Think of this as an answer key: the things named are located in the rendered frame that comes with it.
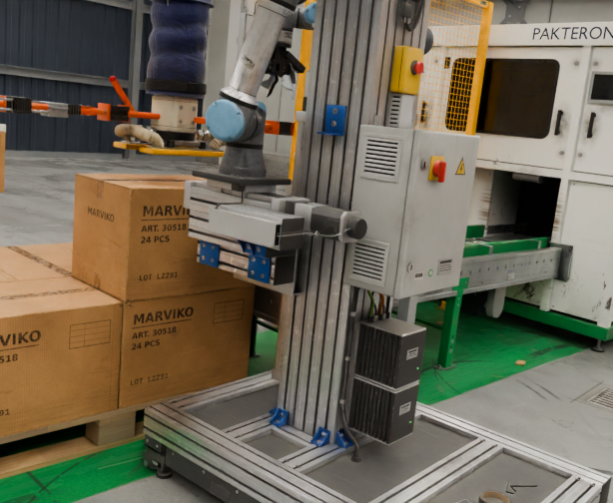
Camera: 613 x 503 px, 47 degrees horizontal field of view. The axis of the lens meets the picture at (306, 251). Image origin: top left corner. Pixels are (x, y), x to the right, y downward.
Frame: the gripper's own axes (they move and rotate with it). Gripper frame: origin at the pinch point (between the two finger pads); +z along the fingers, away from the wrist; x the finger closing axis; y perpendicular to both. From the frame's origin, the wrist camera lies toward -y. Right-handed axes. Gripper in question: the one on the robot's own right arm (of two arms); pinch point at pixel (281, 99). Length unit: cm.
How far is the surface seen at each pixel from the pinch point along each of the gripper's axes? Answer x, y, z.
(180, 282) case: -6, 36, 70
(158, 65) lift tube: -22.4, 40.2, -7.2
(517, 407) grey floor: 56, -115, 130
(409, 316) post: 26, -64, 87
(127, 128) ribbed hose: -27, 49, 16
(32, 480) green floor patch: 1, 92, 129
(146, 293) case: -6, 50, 73
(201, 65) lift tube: -15.9, 26.3, -9.0
